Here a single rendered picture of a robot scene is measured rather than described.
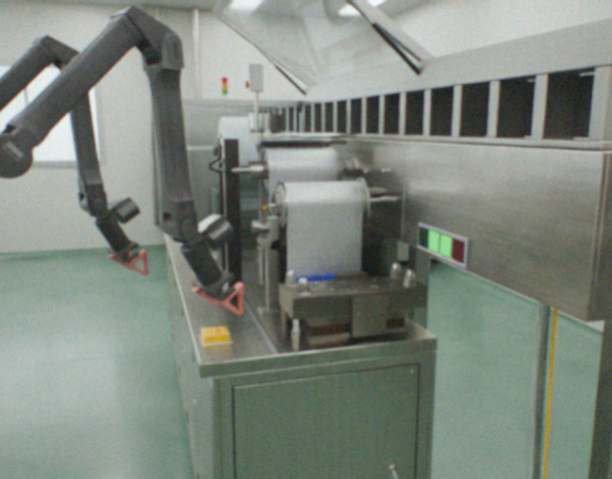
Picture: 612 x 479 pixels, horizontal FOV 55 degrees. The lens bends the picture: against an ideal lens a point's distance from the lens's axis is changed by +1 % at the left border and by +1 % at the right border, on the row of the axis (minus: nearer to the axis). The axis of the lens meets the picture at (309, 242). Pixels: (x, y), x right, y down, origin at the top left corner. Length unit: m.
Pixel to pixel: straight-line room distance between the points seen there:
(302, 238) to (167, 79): 0.68
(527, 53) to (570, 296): 0.48
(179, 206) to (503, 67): 0.75
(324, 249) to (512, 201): 0.68
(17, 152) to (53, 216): 6.20
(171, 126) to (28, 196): 6.10
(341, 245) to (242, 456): 0.66
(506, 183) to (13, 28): 6.54
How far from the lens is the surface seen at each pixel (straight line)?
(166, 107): 1.27
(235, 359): 1.51
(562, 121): 1.24
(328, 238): 1.75
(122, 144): 7.20
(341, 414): 1.66
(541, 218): 1.20
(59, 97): 1.19
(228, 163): 1.99
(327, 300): 1.58
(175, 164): 1.28
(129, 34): 1.25
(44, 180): 7.29
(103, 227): 1.77
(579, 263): 1.13
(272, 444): 1.64
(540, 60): 1.23
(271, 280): 1.82
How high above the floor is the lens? 1.48
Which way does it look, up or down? 11 degrees down
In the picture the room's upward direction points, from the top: straight up
